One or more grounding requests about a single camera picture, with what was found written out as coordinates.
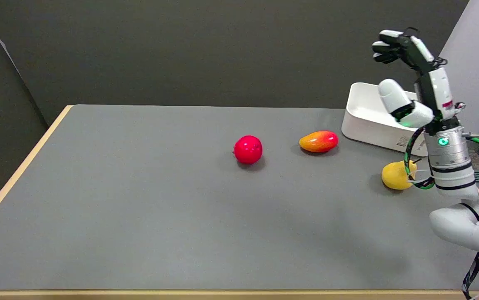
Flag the orange red mango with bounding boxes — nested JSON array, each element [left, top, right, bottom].
[[299, 130, 339, 153]]

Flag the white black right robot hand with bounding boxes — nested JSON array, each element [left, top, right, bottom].
[[372, 29, 460, 128]]

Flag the red pomegranate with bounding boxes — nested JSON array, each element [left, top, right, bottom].
[[233, 135, 263, 165]]

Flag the white plastic bin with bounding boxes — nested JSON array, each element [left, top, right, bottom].
[[341, 82, 428, 157]]

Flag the yellow lemon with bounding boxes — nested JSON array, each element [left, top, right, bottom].
[[381, 160, 418, 191]]

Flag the black green robot cable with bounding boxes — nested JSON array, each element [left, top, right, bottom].
[[404, 127, 479, 300]]

